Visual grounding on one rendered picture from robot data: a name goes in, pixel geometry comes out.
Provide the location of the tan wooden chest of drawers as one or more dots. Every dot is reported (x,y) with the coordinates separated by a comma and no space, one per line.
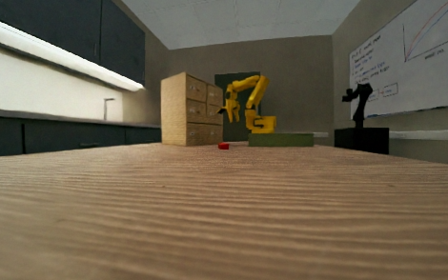
(174,110)

